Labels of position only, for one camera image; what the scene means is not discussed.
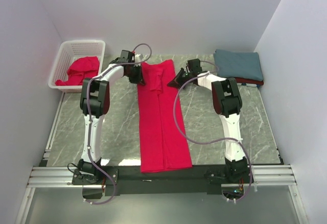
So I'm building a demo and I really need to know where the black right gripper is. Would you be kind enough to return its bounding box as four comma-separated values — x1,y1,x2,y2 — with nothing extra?
168,69,193,90

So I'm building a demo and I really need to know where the red t-shirt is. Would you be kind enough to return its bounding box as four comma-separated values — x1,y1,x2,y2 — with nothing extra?
137,60,192,173
235,78,264,88
55,56,100,86

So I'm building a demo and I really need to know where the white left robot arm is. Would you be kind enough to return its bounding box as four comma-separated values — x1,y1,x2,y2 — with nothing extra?
77,50,151,184

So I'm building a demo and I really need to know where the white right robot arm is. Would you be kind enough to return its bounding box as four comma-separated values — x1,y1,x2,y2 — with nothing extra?
168,59,253,183

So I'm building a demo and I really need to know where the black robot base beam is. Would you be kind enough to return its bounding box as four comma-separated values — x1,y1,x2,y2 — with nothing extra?
72,164,253,196

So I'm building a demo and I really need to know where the folded red t-shirt in stack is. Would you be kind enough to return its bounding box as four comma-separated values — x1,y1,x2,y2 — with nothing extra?
235,78,264,88

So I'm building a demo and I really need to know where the red t-shirt in basket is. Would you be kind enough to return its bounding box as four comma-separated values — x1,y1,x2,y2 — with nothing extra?
55,56,100,86

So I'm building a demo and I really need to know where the folded teal t-shirt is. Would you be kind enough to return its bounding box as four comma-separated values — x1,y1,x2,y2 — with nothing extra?
213,49,264,81

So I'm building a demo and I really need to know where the white plastic laundry basket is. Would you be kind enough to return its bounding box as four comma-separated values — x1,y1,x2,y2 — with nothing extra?
48,40,106,93

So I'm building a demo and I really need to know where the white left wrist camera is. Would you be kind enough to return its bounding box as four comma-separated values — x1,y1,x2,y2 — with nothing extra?
132,51,151,65

